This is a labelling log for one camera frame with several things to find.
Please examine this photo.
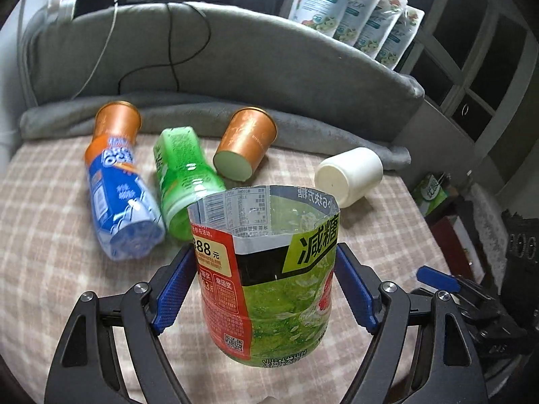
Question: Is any cut green label plastic cup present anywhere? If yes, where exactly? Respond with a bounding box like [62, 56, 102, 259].
[188, 185, 340, 368]

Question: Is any white plastic cup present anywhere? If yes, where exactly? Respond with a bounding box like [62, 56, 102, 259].
[314, 147, 384, 208]

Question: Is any blue orange bottle cup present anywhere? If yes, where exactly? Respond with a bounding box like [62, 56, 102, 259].
[84, 134, 166, 262]

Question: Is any green plastic bottle cup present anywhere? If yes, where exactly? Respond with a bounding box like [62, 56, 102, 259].
[154, 127, 226, 241]

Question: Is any orange paper cup right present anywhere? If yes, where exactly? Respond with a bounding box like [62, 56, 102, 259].
[213, 107, 278, 182]

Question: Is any orange paper cup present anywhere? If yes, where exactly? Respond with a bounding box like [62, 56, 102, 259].
[213, 107, 278, 182]
[92, 100, 142, 145]

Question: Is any orange paper cup left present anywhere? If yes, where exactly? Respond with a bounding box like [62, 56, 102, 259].
[92, 100, 142, 145]

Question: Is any green tissue pack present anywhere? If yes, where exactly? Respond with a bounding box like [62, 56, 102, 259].
[412, 172, 448, 217]

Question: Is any plaid beige blanket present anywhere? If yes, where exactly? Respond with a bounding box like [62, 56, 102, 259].
[1, 137, 447, 403]

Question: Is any grey folded fleece blanket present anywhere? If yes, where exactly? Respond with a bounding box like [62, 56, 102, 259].
[19, 92, 411, 171]

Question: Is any grey sofa backrest cushion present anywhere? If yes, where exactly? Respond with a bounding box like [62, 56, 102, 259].
[19, 3, 424, 142]

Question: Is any black power adapter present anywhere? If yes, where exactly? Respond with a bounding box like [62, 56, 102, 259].
[73, 0, 115, 18]

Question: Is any white power strip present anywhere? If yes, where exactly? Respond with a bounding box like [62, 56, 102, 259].
[46, 0, 77, 24]

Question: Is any black cable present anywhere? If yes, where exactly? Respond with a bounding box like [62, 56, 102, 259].
[117, 1, 213, 96]

